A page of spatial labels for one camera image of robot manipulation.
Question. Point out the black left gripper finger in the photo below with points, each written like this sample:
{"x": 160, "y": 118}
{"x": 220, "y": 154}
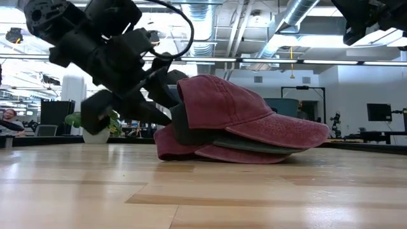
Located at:
{"x": 165, "y": 93}
{"x": 140, "y": 109}

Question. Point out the dark green baseball cap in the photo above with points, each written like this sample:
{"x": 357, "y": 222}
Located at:
{"x": 187, "y": 130}

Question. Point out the maroon baseball cap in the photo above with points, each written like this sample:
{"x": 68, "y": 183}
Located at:
{"x": 222, "y": 105}
{"x": 171, "y": 146}

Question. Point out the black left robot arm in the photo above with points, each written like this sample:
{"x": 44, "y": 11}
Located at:
{"x": 51, "y": 16}

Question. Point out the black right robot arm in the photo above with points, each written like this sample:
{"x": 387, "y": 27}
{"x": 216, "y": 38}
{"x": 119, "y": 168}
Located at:
{"x": 359, "y": 12}

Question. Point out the green potted plant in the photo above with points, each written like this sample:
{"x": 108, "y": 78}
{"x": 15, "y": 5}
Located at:
{"x": 95, "y": 137}

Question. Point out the white ceiling light strip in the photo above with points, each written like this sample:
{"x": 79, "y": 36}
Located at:
{"x": 206, "y": 59}
{"x": 330, "y": 62}
{"x": 268, "y": 60}

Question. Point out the black cabinet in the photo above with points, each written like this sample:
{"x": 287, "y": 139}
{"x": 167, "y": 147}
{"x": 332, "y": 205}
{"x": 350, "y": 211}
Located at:
{"x": 57, "y": 116}

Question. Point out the black ceiling-mounted device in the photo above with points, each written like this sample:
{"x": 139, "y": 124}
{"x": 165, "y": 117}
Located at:
{"x": 14, "y": 35}

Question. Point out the grey office chair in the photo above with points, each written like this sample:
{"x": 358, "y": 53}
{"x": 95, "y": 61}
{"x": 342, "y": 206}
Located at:
{"x": 46, "y": 130}

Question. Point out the person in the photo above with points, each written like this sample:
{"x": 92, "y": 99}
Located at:
{"x": 9, "y": 116}

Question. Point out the teal plastic bin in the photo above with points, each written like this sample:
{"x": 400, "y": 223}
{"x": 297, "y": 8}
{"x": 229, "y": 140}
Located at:
{"x": 283, "y": 106}

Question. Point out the small black background robot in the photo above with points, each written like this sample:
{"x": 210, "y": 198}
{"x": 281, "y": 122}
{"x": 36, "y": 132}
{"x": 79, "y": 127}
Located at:
{"x": 335, "y": 122}

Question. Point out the black monitor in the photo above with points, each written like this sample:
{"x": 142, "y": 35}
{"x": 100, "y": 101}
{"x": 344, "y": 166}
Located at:
{"x": 378, "y": 112}

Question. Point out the black background table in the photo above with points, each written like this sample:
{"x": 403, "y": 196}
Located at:
{"x": 378, "y": 136}

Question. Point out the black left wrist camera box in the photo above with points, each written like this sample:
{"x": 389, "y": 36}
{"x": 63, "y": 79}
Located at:
{"x": 133, "y": 44}

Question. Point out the ribbed silver ceiling duct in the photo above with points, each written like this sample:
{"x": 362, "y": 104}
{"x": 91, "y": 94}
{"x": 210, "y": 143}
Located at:
{"x": 200, "y": 28}

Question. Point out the black metal table frame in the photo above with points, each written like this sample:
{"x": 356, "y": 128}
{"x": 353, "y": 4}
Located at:
{"x": 41, "y": 140}

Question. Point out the black tall stand frame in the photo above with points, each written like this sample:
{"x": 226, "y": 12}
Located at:
{"x": 302, "y": 87}

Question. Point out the smooth silver ceiling duct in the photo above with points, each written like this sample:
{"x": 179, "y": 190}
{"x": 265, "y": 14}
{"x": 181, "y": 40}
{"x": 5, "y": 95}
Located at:
{"x": 299, "y": 12}

